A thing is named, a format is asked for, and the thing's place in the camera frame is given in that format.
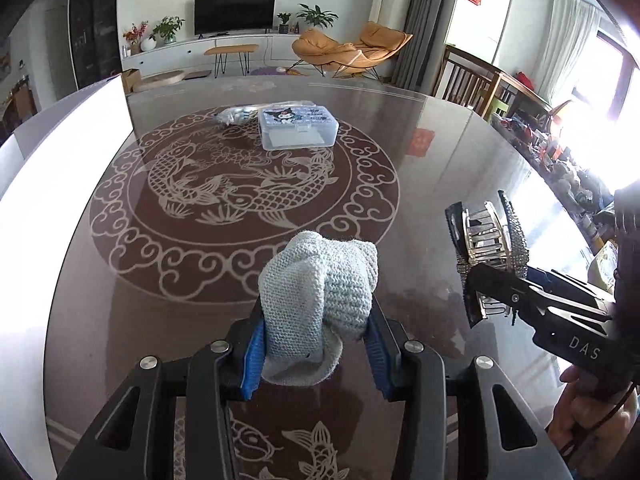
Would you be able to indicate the person's right hand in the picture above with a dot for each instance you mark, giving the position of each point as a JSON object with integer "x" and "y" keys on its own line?
{"x": 585, "y": 415}

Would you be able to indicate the rhinestone hair clip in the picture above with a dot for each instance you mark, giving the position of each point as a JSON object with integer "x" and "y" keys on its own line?
{"x": 487, "y": 245}

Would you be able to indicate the beige oval pet bed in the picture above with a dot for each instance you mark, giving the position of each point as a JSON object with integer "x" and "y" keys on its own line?
{"x": 160, "y": 80}

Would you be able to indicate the framed wall painting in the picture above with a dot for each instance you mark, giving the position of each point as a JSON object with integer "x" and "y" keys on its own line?
{"x": 4, "y": 57}

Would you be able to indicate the tall dark glass cabinet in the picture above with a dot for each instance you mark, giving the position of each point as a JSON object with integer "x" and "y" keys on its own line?
{"x": 95, "y": 20}

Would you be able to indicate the grey curtain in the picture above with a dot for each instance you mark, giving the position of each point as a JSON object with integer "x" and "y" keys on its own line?
{"x": 420, "y": 25}

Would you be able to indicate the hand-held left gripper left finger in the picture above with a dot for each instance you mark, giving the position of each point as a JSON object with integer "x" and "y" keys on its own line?
{"x": 252, "y": 360}

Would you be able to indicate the flat brown floor mat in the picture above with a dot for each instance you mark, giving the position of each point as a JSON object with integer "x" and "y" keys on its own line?
{"x": 197, "y": 75}

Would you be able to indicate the white cardboard box container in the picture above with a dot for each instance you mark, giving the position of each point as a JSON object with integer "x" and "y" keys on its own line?
{"x": 60, "y": 160}

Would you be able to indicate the small green potted plant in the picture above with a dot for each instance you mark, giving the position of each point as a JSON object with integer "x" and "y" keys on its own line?
{"x": 284, "y": 20}

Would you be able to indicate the white sheer curtain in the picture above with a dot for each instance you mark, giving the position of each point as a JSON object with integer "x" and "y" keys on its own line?
{"x": 570, "y": 45}

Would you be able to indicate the large-leaf green potted plant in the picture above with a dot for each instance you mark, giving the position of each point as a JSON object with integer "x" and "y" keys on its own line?
{"x": 316, "y": 14}

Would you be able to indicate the orange lounge rocking chair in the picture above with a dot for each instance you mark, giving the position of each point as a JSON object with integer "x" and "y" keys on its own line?
{"x": 345, "y": 47}

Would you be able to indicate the brown cardboard carton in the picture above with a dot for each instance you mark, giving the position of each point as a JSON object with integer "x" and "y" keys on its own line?
{"x": 131, "y": 79}

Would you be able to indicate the clear plastic case cartoon print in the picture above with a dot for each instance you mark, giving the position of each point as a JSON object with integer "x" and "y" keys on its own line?
{"x": 297, "y": 125}

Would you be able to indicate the purple floor mat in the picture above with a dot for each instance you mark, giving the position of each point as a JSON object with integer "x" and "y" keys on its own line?
{"x": 270, "y": 69}

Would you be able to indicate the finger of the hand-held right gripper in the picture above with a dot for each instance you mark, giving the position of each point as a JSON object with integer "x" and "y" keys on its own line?
{"x": 540, "y": 275}
{"x": 505, "y": 285}

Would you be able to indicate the cluttered sideboard items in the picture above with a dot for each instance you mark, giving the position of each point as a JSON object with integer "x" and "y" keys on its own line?
{"x": 550, "y": 150}

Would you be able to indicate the wooden stool with hairpin legs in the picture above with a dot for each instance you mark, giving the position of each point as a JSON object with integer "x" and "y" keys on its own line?
{"x": 232, "y": 51}

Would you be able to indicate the dark wooden slatted chair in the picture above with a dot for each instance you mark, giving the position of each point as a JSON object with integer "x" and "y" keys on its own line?
{"x": 470, "y": 80}

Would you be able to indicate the bushy green potted plant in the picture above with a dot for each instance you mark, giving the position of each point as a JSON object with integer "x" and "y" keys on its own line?
{"x": 167, "y": 27}

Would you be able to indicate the black flat television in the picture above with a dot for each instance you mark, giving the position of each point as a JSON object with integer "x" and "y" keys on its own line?
{"x": 235, "y": 12}

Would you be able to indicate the white television cabinet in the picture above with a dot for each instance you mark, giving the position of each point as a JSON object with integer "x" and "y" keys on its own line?
{"x": 200, "y": 50}

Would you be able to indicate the grey knitted sock bundle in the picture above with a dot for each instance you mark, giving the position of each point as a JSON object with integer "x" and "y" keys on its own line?
{"x": 310, "y": 300}

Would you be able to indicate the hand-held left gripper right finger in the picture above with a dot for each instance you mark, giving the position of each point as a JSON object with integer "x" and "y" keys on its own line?
{"x": 377, "y": 360}

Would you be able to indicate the red flower arrangement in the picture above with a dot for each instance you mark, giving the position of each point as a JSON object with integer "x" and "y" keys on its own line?
{"x": 135, "y": 35}

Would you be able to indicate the white round vase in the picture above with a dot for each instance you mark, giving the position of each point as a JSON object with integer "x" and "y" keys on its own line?
{"x": 148, "y": 44}

